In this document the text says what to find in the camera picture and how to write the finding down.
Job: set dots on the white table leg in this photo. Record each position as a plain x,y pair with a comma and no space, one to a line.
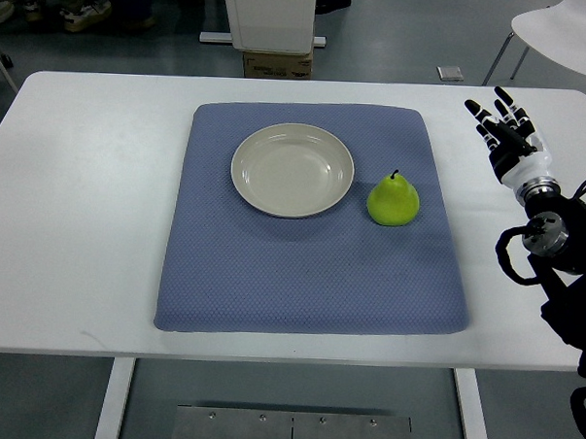
115,398
469,400

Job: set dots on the grey table foot bar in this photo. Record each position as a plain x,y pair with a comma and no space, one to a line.
226,39

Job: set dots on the cardboard box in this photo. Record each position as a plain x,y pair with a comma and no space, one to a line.
277,66

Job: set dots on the beige round plate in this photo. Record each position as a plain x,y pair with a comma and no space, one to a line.
292,170

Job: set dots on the small grey floor plate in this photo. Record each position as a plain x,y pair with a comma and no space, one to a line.
449,73

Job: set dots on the blue quilted mat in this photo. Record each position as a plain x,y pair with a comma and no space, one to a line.
230,267

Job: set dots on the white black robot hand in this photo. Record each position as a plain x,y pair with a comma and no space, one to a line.
517,153

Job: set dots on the metal floor plate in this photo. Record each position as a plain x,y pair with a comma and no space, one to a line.
229,423

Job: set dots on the left white table leg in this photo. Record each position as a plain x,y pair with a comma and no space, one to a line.
115,398

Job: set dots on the white chair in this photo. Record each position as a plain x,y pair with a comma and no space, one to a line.
556,32

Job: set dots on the white green sneaker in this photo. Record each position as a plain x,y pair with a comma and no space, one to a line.
89,15

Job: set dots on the white cabinet panel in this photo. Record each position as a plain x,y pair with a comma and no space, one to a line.
285,26

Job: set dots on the right white table leg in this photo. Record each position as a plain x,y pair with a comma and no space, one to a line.
469,400

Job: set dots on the green pear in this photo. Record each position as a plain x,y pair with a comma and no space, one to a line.
394,201

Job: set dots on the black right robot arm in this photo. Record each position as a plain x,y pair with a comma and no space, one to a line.
555,237

